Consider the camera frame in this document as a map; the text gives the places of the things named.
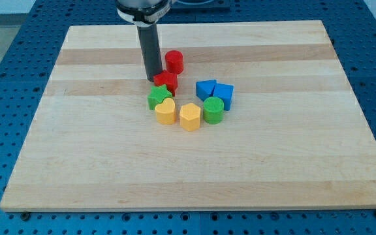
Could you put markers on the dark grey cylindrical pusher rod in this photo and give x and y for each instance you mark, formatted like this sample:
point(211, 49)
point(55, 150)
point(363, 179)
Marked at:
point(149, 43)

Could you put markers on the red cylinder block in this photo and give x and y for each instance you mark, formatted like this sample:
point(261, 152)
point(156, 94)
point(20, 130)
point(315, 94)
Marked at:
point(174, 61)

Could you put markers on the red star block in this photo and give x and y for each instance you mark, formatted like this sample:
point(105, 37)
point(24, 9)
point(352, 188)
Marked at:
point(170, 80)

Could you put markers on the green star block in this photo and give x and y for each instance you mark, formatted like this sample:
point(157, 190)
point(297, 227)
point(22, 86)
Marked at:
point(157, 95)

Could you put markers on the blue triangle block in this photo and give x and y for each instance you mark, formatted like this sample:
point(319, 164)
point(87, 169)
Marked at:
point(205, 88)

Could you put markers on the yellow heart block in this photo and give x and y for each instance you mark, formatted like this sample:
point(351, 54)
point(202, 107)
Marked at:
point(166, 112)

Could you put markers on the yellow hexagon block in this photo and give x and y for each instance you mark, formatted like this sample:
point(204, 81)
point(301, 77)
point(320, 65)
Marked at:
point(190, 117)

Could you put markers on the blue cube block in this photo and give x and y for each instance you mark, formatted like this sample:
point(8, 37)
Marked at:
point(225, 93)

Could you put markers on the green cylinder block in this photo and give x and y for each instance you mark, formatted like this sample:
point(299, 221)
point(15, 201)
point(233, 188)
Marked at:
point(213, 110)

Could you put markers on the light wooden board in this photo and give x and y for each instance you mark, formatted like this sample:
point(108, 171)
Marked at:
point(295, 137)

